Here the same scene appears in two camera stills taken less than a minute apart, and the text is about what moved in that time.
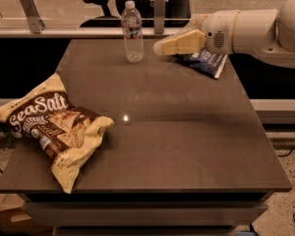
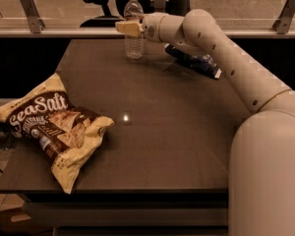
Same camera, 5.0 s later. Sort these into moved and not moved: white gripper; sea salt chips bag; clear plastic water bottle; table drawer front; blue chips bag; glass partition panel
Moved: white gripper; clear plastic water bottle
Not moved: sea salt chips bag; blue chips bag; glass partition panel; table drawer front
